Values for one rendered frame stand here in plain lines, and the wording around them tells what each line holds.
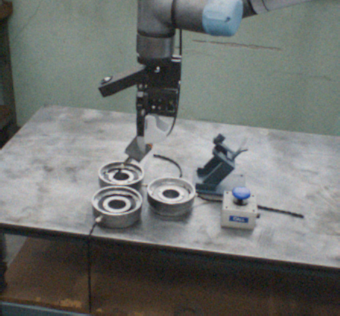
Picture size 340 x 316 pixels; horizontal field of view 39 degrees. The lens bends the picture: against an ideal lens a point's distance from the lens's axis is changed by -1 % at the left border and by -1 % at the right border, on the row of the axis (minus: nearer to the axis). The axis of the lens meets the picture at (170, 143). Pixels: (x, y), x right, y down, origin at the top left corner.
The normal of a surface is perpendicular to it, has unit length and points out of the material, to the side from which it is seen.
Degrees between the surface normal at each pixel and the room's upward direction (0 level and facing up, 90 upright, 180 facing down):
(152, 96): 90
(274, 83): 90
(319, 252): 0
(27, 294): 0
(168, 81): 90
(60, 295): 0
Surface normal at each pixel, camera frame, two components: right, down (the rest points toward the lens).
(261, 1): -0.32, 0.69
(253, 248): 0.06, -0.88
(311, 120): -0.13, 0.45
